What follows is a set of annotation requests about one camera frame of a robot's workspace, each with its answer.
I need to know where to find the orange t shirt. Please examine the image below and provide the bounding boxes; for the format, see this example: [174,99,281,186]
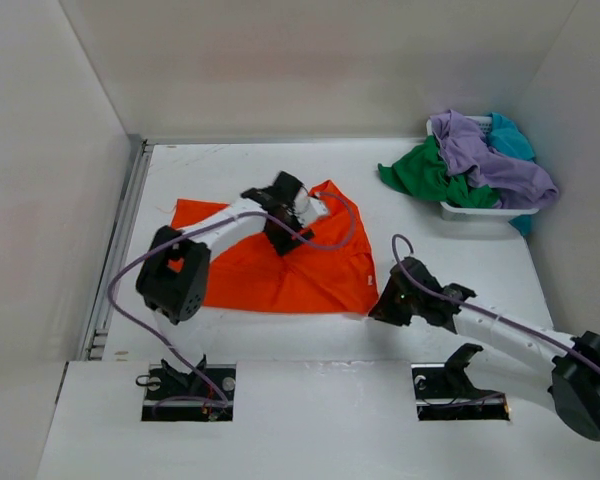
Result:
[154,180,381,316]

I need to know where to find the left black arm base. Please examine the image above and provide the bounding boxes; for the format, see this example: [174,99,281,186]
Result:
[135,357,237,423]

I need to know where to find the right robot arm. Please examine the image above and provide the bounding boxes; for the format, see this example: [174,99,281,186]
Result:
[369,257,600,441]

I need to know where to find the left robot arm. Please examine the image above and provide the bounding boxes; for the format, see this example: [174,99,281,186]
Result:
[136,171,324,329]

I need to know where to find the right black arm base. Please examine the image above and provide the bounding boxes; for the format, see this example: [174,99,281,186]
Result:
[411,343,510,421]

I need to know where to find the white laundry basket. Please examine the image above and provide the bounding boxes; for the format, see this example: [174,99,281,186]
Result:
[425,116,539,223]

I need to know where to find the green t shirt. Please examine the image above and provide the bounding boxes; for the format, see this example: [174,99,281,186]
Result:
[377,136,500,209]

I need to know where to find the lavender t shirt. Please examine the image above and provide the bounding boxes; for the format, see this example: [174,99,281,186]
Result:
[430,110,559,209]

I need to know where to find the teal t shirt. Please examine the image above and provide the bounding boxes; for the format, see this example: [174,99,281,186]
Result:
[486,112,538,210]

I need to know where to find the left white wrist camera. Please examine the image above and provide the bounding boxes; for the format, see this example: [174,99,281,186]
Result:
[294,194,330,228]

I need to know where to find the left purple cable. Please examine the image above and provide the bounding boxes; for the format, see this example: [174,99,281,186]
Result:
[106,190,363,420]

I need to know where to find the purple cable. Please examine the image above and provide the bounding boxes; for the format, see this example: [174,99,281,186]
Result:
[106,190,363,420]
[390,232,600,431]

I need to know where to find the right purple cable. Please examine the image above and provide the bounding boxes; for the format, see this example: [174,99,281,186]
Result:
[390,232,600,431]

